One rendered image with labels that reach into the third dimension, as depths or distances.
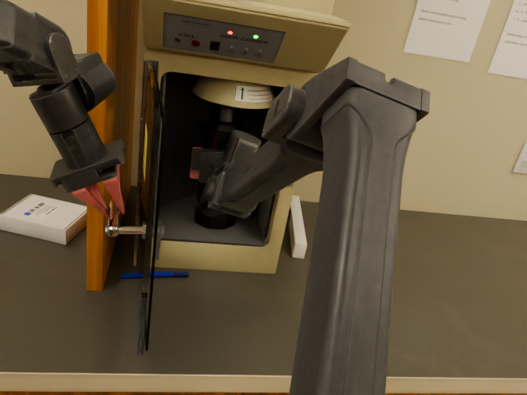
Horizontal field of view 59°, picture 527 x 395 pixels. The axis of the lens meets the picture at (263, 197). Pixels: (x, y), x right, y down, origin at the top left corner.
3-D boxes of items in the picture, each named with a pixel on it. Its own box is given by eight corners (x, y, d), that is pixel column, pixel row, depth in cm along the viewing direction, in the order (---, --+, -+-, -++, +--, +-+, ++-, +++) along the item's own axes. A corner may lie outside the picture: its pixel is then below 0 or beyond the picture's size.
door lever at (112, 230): (143, 210, 74) (143, 196, 73) (144, 243, 66) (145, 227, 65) (107, 209, 72) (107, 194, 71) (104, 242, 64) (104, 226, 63)
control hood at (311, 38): (143, 45, 81) (147, -18, 76) (320, 70, 87) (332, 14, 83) (136, 56, 71) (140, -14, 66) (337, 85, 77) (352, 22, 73)
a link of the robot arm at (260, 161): (282, 124, 41) (386, 162, 44) (296, 68, 43) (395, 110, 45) (194, 206, 81) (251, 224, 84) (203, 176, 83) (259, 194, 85)
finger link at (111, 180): (94, 211, 73) (65, 161, 68) (137, 196, 73) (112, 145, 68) (90, 235, 67) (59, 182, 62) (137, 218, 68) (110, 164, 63)
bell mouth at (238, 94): (192, 81, 103) (194, 55, 101) (269, 91, 107) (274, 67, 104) (192, 102, 88) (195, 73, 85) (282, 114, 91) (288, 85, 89)
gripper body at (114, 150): (61, 172, 68) (35, 127, 64) (127, 149, 69) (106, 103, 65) (55, 192, 63) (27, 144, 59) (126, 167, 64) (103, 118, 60)
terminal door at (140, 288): (139, 251, 98) (150, 59, 80) (142, 360, 72) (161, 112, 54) (136, 251, 98) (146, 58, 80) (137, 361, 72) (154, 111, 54)
